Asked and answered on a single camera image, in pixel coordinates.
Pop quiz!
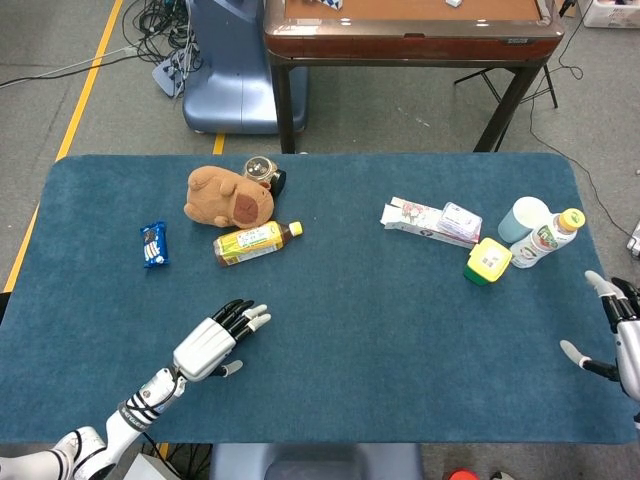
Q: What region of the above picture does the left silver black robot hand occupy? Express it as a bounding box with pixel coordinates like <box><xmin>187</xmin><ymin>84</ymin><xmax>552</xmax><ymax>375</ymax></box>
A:
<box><xmin>172</xmin><ymin>298</ymin><xmax>273</xmax><ymax>383</ymax></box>

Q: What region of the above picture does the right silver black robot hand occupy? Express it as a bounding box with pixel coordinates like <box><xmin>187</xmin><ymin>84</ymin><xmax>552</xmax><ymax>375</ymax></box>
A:
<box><xmin>559</xmin><ymin>270</ymin><xmax>640</xmax><ymax>401</ymax></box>

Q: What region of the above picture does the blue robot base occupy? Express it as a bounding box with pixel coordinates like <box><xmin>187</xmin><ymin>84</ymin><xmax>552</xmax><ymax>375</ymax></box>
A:
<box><xmin>182</xmin><ymin>0</ymin><xmax>309</xmax><ymax>135</ymax></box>

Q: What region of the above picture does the white green drink bottle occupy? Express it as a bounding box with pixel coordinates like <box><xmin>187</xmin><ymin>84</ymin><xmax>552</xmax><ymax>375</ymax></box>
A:
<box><xmin>509</xmin><ymin>207</ymin><xmax>587</xmax><ymax>270</ymax></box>

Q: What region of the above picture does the blue felt table cover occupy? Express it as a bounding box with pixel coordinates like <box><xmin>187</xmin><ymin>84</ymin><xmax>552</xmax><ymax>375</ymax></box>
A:
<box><xmin>0</xmin><ymin>152</ymin><xmax>640</xmax><ymax>446</ymax></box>

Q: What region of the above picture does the white pink carton box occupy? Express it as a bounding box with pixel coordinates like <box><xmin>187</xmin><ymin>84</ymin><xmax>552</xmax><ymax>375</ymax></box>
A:
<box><xmin>380</xmin><ymin>196</ymin><xmax>481</xmax><ymax>250</ymax></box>

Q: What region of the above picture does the tea bottle yellow label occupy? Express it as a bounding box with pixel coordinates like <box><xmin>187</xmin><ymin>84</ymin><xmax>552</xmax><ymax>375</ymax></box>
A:
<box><xmin>213</xmin><ymin>220</ymin><xmax>304</xmax><ymax>269</ymax></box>

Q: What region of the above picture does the blue cookie packet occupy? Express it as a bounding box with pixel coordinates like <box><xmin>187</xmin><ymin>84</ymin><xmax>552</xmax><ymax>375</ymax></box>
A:
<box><xmin>139</xmin><ymin>221</ymin><xmax>171</xmax><ymax>270</ymax></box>

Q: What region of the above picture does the brown plush toy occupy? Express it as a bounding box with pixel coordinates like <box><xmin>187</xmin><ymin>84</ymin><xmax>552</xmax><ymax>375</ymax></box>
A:
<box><xmin>183</xmin><ymin>166</ymin><xmax>276</xmax><ymax>230</ymax></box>

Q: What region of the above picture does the blue grey robot torso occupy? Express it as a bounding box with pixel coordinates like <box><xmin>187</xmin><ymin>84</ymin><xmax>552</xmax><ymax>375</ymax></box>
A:
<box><xmin>209</xmin><ymin>442</ymin><xmax>426</xmax><ymax>480</ymax></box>

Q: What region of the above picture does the green container yellow lid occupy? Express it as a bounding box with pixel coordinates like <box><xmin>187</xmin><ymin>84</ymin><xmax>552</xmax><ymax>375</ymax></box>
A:
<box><xmin>462</xmin><ymin>237</ymin><xmax>514</xmax><ymax>288</ymax></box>

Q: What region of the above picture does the light blue cup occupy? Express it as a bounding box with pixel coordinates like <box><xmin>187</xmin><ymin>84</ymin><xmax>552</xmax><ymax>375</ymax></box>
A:
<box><xmin>497</xmin><ymin>196</ymin><xmax>551</xmax><ymax>245</ymax></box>

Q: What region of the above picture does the purple plastic wrapped pack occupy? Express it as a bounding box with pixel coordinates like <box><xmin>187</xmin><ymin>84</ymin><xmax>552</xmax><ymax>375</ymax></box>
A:
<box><xmin>437</xmin><ymin>201</ymin><xmax>484</xmax><ymax>240</ymax></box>

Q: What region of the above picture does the black metal stand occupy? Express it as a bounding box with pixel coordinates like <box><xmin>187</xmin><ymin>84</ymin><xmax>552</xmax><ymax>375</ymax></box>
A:
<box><xmin>453</xmin><ymin>63</ymin><xmax>559</xmax><ymax>109</ymax></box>

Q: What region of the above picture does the grey power strip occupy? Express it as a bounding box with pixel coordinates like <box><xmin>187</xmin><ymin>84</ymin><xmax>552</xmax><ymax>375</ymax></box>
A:
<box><xmin>151</xmin><ymin>47</ymin><xmax>201</xmax><ymax>99</ymax></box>

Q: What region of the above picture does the white plastic basket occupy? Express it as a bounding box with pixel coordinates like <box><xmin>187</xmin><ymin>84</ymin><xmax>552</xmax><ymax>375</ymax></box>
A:
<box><xmin>582</xmin><ymin>0</ymin><xmax>640</xmax><ymax>29</ymax></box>

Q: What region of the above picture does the brown mahjong table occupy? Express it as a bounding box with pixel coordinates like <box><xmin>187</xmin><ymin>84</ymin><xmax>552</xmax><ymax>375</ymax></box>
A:
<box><xmin>263</xmin><ymin>0</ymin><xmax>566</xmax><ymax>154</ymax></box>

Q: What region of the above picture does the black cable bundle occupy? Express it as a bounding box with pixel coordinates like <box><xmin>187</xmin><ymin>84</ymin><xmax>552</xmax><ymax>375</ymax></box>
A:
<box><xmin>119</xmin><ymin>0</ymin><xmax>201</xmax><ymax>66</ymax></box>

